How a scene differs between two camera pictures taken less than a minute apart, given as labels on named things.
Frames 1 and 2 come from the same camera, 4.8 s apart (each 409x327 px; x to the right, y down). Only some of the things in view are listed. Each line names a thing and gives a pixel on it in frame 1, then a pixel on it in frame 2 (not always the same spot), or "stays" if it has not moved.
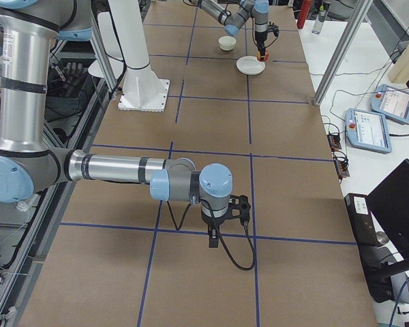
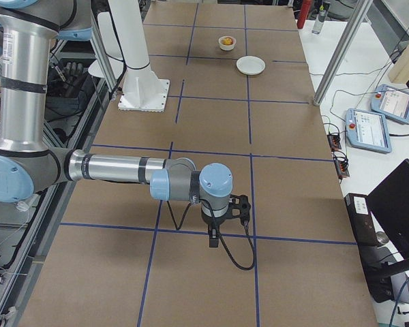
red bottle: (305, 6) stays
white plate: (249, 65) stays
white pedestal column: (144, 90) stays
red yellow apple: (264, 59) → (227, 41)
